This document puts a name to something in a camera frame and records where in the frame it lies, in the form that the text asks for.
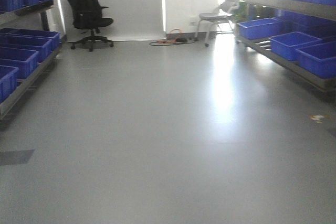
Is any grey mesh chair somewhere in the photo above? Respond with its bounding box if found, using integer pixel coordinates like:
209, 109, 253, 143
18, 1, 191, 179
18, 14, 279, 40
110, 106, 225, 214
194, 0, 240, 47

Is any green potted plant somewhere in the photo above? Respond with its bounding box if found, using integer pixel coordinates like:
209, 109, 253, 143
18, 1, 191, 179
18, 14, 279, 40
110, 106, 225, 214
230, 0, 262, 24

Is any black office chair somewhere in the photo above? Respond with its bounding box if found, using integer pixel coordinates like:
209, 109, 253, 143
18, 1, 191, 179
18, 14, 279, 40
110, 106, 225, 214
68, 0, 114, 52

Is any far blue bin lower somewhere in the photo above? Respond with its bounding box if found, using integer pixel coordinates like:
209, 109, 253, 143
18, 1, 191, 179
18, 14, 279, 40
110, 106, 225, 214
237, 18, 282, 40

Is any blue bin right rack middle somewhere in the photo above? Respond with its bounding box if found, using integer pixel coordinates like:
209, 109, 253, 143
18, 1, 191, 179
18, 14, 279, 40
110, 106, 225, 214
269, 31, 322, 61

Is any far right steel rack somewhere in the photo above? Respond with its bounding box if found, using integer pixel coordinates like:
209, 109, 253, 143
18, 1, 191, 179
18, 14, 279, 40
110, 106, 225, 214
235, 0, 335, 91

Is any steel rack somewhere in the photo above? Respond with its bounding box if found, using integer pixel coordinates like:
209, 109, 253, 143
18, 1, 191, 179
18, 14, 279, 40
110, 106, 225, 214
0, 0, 64, 125
235, 0, 335, 91

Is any left steel rack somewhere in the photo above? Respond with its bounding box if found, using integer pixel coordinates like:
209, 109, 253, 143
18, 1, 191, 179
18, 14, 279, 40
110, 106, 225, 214
0, 0, 64, 125

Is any blue bin right rack near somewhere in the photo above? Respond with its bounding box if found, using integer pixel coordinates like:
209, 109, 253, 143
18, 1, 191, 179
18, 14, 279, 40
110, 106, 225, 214
296, 41, 335, 79

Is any orange cable on floor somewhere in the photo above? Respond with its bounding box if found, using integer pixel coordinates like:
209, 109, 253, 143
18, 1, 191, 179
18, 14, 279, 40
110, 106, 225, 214
149, 27, 197, 46

